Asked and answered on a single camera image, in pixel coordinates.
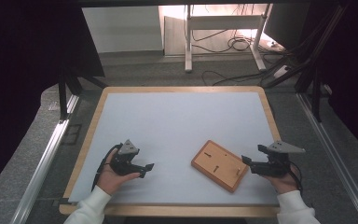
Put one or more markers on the aluminium rail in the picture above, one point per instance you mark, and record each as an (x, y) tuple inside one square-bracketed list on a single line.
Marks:
[(335, 158), (43, 161)]

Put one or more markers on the person's right hand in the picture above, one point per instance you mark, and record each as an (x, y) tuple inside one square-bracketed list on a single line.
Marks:
[(286, 183)]

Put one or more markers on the person's left hand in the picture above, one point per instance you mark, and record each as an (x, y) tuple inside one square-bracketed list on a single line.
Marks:
[(110, 182)]

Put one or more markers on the white panel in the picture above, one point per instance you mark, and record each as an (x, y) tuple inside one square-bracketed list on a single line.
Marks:
[(122, 29)]

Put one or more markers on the dark curtain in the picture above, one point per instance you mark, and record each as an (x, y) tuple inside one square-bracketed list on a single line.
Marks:
[(354, 68), (15, 77)]

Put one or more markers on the small dark screw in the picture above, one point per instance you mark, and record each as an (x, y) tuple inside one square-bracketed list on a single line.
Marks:
[(216, 169)]

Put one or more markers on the white desk frame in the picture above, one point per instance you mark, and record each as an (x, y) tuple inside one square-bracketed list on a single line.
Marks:
[(223, 22)]

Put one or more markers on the white power strip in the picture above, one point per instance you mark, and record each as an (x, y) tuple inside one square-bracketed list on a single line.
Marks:
[(282, 71)]

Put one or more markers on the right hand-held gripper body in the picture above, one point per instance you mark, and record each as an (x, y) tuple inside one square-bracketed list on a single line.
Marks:
[(276, 166)]

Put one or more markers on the wooden board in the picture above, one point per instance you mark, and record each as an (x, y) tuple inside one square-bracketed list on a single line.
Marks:
[(222, 160)]

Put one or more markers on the black metal stand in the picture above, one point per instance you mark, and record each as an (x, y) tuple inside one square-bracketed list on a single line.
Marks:
[(316, 90), (63, 93)]

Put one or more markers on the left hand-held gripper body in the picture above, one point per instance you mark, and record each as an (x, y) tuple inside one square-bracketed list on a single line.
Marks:
[(125, 161)]

